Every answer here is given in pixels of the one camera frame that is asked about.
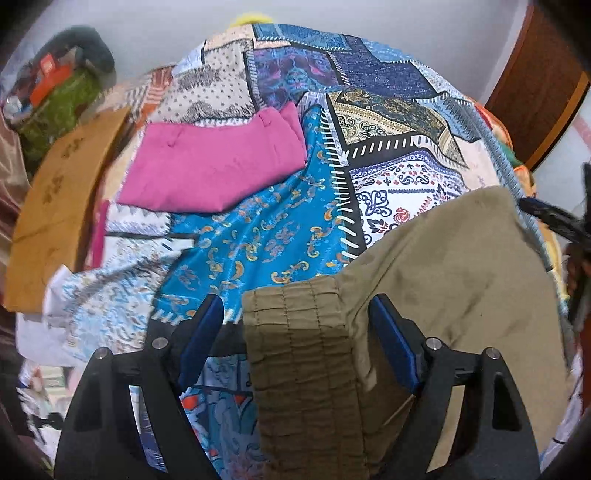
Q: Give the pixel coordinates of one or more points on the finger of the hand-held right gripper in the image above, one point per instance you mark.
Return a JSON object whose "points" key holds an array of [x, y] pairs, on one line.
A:
{"points": [[554, 220]]}

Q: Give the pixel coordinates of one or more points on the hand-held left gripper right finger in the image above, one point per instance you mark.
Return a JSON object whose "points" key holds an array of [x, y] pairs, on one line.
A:
{"points": [[392, 336]]}

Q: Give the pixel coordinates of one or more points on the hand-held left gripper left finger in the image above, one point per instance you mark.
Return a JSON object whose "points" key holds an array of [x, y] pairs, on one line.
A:
{"points": [[202, 333]]}

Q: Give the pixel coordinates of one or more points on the olive green pants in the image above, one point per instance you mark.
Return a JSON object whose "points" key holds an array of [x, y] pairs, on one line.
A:
{"points": [[443, 272]]}

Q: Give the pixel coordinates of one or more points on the wooden door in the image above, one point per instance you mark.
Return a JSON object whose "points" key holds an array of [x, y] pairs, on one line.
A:
{"points": [[538, 83]]}

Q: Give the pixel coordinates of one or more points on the white printed cloth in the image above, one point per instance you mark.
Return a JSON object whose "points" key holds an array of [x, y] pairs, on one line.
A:
{"points": [[46, 360]]}

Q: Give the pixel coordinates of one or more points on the folded magenta cloth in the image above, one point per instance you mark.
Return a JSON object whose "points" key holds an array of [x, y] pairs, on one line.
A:
{"points": [[217, 161]]}

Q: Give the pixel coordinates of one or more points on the patchwork printed bedsheet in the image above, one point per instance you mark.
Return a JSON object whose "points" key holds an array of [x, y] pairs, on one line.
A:
{"points": [[295, 152]]}

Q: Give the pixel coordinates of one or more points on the green patterned bag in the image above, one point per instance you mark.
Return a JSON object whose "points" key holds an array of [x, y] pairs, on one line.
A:
{"points": [[60, 110]]}

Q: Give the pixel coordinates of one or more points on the orange box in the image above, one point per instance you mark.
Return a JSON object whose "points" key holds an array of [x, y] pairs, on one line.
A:
{"points": [[50, 78]]}

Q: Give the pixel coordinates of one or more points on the dark grey cloth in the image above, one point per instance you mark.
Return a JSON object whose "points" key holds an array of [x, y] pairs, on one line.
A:
{"points": [[87, 44]]}

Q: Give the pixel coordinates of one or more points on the yellow object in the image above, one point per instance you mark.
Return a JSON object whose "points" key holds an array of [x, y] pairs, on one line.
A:
{"points": [[251, 19]]}

